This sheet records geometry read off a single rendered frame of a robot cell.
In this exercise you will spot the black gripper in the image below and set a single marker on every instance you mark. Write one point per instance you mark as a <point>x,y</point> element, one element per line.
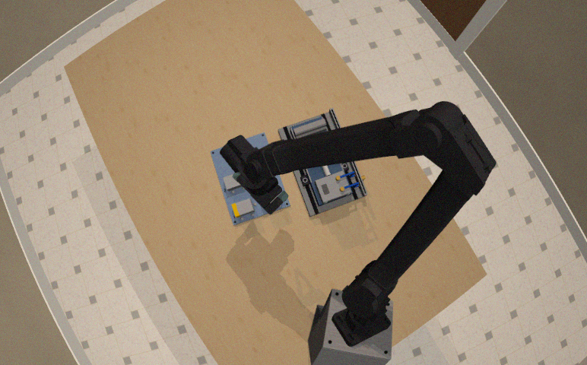
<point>264,198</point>

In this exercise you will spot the grey flat bar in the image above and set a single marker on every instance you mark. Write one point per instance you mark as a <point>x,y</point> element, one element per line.
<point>312,132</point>

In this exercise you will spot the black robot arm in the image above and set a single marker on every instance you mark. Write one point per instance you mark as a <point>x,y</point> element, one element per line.
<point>460,152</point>

